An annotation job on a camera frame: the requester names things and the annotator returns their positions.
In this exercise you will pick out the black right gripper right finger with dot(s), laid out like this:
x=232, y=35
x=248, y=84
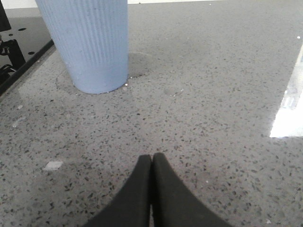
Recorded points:
x=173, y=204

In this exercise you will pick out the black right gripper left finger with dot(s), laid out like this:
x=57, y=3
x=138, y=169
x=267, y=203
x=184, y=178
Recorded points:
x=131, y=206

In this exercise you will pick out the light blue ribbed cup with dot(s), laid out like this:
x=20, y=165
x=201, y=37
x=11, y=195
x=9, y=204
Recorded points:
x=92, y=39

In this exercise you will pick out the black glass gas stove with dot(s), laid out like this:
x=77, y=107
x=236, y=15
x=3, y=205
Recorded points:
x=21, y=46

